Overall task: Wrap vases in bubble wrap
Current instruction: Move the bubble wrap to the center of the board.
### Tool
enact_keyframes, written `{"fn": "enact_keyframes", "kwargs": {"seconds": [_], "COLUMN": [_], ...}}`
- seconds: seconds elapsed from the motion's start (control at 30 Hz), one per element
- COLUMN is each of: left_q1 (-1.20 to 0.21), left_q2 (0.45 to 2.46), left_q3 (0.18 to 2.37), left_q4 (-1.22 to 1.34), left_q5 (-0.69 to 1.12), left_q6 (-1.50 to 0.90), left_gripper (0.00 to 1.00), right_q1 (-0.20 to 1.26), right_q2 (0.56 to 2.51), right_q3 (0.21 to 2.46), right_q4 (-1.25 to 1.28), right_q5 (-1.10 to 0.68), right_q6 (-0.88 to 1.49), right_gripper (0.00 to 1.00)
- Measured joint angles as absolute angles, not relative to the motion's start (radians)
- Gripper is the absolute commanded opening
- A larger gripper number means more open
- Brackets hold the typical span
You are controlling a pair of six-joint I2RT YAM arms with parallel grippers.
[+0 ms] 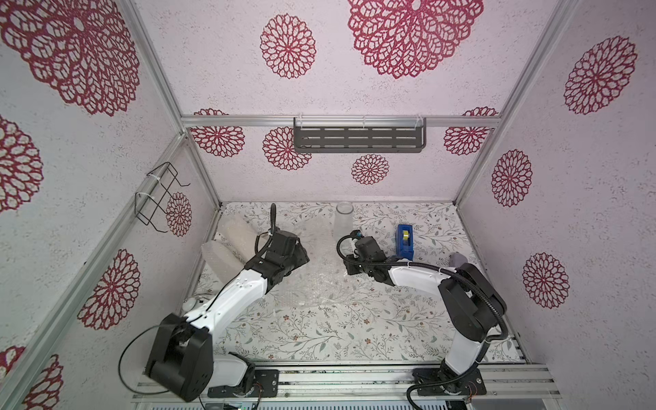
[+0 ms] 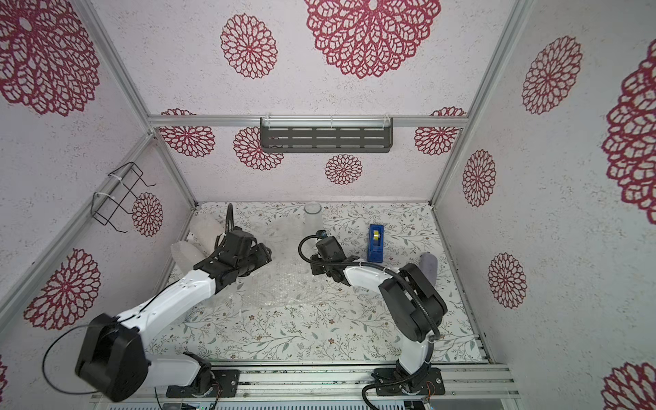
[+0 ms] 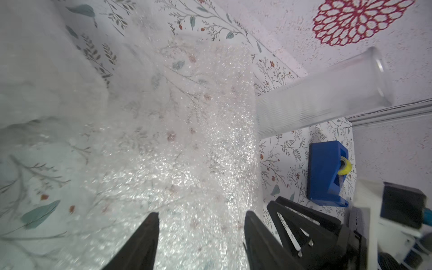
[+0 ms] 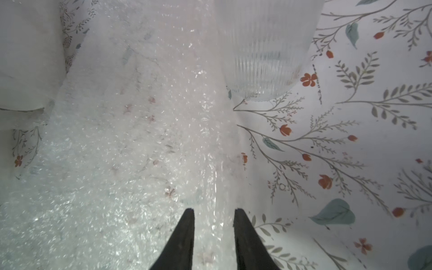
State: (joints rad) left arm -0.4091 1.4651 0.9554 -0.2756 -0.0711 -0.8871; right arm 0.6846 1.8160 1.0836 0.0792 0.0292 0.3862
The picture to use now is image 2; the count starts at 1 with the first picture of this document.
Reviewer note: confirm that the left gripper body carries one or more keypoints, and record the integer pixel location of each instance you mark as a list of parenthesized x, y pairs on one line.
[(258, 258)]

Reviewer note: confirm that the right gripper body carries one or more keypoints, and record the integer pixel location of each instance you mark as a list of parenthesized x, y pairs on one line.
[(318, 263)]

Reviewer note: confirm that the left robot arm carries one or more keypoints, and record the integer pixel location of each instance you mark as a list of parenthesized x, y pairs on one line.
[(113, 357)]

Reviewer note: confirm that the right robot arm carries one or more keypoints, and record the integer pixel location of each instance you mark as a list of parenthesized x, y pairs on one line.
[(415, 307)]

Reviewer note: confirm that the blue tape dispenser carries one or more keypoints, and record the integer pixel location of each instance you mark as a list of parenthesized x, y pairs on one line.
[(375, 244)]

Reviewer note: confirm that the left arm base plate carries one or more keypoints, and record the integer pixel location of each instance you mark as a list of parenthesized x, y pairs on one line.
[(225, 382)]

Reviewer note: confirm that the grey slotted wall shelf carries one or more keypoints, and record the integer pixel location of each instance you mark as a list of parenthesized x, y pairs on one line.
[(331, 136)]

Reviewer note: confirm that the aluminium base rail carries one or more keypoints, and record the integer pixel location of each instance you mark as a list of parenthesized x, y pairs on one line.
[(339, 381)]

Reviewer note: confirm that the black wire wall rack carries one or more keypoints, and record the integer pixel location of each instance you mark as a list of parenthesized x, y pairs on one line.
[(105, 205)]

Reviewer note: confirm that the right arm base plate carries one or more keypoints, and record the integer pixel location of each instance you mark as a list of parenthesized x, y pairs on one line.
[(427, 382)]

